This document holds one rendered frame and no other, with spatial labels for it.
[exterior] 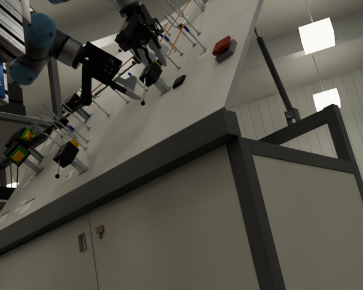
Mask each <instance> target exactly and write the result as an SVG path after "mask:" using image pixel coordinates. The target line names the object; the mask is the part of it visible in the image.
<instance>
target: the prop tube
mask: <svg viewBox="0 0 363 290"><path fill-rule="evenodd" d="M256 41H257V42H258V45H259V48H260V50H261V52H262V54H263V57H264V59H265V61H266V63H267V66H268V68H269V70H270V73H271V75H272V78H273V80H274V82H275V84H276V87H277V89H278V91H279V94H280V96H281V98H282V100H283V103H284V105H285V108H286V110H287V112H286V117H287V118H288V119H289V120H293V119H294V114H293V111H292V105H291V103H290V100H289V98H288V95H287V94H286V91H285V89H284V86H283V84H282V82H281V79H280V77H279V75H278V73H277V70H276V68H275V66H274V63H273V61H272V59H271V56H270V54H269V52H268V50H267V47H266V45H265V43H264V40H263V38H262V37H258V38H257V39H256Z"/></svg>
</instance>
